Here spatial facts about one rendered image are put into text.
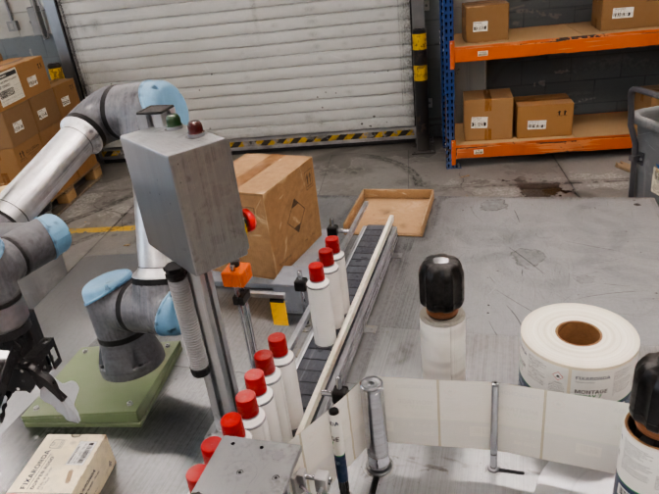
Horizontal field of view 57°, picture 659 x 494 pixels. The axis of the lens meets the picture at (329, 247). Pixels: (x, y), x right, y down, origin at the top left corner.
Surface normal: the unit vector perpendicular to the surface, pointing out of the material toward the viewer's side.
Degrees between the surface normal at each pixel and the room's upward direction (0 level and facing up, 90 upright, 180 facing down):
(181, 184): 90
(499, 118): 90
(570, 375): 90
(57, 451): 0
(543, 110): 90
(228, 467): 0
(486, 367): 0
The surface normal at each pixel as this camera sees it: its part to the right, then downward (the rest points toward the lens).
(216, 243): 0.63, 0.29
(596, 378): -0.03, 0.46
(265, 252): -0.42, 0.45
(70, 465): -0.11, -0.89
